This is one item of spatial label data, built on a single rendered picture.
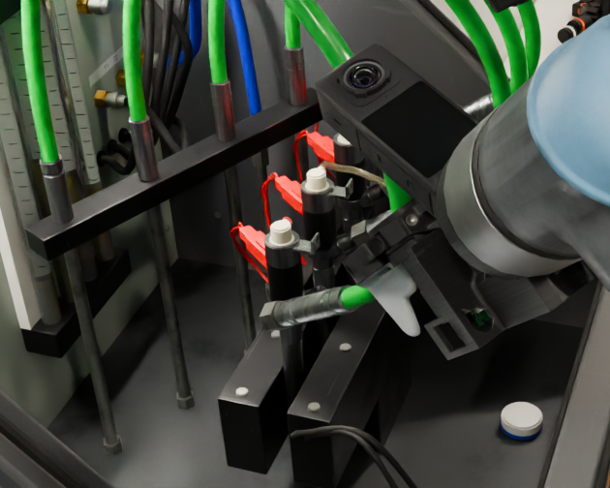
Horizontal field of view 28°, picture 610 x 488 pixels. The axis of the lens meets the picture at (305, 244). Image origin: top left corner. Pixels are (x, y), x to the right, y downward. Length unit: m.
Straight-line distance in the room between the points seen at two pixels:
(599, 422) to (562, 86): 0.63
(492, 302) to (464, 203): 0.10
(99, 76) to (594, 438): 0.58
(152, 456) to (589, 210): 0.80
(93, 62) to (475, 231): 0.73
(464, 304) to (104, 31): 0.69
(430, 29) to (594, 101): 0.76
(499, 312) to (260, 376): 0.45
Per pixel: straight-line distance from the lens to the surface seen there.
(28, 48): 0.95
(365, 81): 0.63
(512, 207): 0.49
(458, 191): 0.53
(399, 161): 0.60
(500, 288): 0.59
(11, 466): 0.68
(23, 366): 1.19
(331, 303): 0.79
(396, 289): 0.69
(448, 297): 0.61
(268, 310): 0.85
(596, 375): 1.08
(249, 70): 1.21
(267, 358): 1.05
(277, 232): 0.94
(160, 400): 1.25
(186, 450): 1.19
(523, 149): 0.46
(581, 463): 1.00
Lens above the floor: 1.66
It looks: 35 degrees down
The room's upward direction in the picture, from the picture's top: 5 degrees counter-clockwise
